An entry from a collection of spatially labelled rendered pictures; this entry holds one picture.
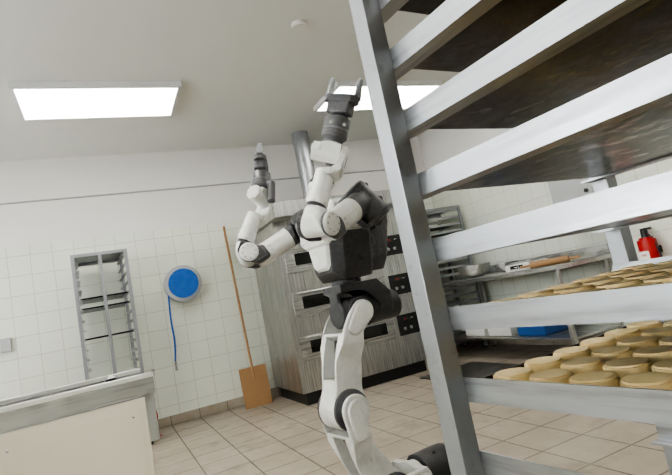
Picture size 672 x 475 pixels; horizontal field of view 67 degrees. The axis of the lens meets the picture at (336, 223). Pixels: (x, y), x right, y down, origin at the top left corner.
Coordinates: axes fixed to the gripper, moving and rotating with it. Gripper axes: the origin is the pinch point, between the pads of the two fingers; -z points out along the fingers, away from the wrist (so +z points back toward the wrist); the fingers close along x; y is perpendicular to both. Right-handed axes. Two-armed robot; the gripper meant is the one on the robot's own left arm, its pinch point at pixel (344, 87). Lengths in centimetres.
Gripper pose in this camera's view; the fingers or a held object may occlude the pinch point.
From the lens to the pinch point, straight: 178.1
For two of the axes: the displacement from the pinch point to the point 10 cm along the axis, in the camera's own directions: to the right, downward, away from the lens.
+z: -2.1, 9.8, -0.7
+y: 4.6, 1.6, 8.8
